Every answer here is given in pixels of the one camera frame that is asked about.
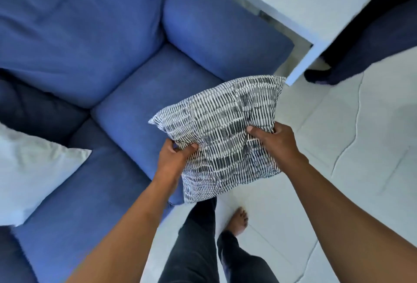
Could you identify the person's right hand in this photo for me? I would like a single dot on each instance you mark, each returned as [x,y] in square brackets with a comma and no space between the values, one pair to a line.
[281,145]

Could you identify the person's left hand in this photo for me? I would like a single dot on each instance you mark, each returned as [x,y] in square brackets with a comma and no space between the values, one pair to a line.
[171,163]

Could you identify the person's right thumb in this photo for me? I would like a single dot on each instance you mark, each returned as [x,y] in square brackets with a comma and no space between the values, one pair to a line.
[257,132]

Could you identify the person's left thumb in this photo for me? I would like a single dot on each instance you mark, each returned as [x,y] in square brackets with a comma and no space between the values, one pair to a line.
[189,149]

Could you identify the black and white patterned pillow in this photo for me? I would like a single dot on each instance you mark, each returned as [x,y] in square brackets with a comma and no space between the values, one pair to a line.
[224,123]

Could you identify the person's right forearm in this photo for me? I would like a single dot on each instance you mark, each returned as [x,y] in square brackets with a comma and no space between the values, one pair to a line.
[342,220]

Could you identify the person's left forearm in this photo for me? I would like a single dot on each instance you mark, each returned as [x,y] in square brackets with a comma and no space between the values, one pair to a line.
[130,230]

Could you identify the person's right foot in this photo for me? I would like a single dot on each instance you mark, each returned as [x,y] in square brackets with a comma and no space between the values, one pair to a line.
[237,221]

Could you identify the person's dark trousers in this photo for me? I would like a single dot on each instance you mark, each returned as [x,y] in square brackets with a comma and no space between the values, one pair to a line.
[192,247]

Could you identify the blue fabric sofa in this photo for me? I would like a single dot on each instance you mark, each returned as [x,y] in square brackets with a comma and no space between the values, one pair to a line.
[136,64]

